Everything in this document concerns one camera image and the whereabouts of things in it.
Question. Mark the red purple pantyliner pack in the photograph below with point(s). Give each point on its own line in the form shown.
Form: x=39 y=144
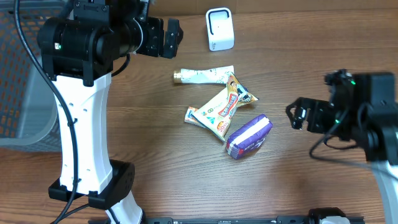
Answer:
x=249 y=137

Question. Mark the small orange tissue pack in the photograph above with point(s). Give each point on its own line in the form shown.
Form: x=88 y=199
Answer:
x=189 y=118

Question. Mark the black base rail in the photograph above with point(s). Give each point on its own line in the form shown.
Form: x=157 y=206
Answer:
x=315 y=215

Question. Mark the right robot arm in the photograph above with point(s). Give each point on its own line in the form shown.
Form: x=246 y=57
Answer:
x=362 y=108

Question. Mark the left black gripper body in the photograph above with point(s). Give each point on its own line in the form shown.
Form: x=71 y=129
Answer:
x=152 y=41

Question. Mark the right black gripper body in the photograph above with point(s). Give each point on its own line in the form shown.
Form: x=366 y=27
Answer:
x=320 y=116

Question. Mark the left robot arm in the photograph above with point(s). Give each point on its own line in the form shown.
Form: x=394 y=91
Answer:
x=78 y=53

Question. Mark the white barcode scanner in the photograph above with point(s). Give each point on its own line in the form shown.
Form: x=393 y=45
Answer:
x=220 y=30

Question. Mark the colourful snack bag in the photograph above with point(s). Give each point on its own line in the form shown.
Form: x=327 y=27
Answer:
x=216 y=115

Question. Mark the white Pantene tube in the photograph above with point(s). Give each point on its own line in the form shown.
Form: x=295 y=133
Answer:
x=211 y=76

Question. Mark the grey plastic mesh basket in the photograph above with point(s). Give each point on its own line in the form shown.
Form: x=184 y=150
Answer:
x=29 y=118

